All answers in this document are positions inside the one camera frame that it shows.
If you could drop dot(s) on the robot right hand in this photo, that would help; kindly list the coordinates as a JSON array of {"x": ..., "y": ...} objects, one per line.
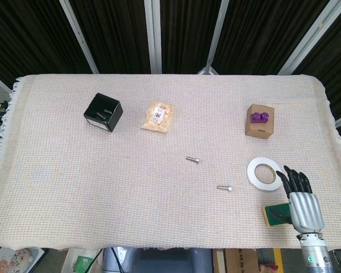
[{"x": 305, "y": 209}]

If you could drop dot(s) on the beige woven tablecloth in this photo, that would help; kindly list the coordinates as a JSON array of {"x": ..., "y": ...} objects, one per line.
[{"x": 159, "y": 199}]

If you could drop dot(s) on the clear bag of yellow snacks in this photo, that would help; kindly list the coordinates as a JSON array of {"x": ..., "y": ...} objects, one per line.
[{"x": 159, "y": 120}]

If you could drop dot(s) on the small brown cardboard box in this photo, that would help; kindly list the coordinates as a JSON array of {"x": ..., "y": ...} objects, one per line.
[{"x": 258, "y": 129}]

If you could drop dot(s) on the purple toy building block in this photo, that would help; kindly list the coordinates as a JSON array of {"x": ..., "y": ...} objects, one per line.
[{"x": 260, "y": 118}]

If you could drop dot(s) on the dark pleated curtain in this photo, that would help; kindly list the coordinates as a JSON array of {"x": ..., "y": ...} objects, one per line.
[{"x": 119, "y": 31}]

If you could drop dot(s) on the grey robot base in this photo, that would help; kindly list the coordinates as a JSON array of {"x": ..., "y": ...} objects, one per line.
[{"x": 159, "y": 261}]

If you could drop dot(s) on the brown printed cardboard carton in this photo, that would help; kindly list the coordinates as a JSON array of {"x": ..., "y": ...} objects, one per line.
[{"x": 241, "y": 261}]

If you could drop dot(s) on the green and yellow sponge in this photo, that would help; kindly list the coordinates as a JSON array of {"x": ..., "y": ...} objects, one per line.
[{"x": 278, "y": 211}]

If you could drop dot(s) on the white bag with green print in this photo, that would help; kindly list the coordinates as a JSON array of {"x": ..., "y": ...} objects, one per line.
[{"x": 83, "y": 261}]

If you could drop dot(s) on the colourful cartoon picture box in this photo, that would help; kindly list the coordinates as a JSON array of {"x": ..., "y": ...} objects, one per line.
[{"x": 14, "y": 260}]

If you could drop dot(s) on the white tape roll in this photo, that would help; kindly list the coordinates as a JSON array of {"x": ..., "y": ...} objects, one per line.
[{"x": 254, "y": 179}]

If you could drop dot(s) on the black open cardboard box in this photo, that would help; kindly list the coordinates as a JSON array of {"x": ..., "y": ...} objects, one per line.
[{"x": 108, "y": 119}]

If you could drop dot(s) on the white metal frame post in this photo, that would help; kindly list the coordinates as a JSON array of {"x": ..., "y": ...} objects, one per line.
[
  {"x": 214, "y": 37},
  {"x": 79, "y": 37},
  {"x": 154, "y": 37},
  {"x": 307, "y": 37}
]

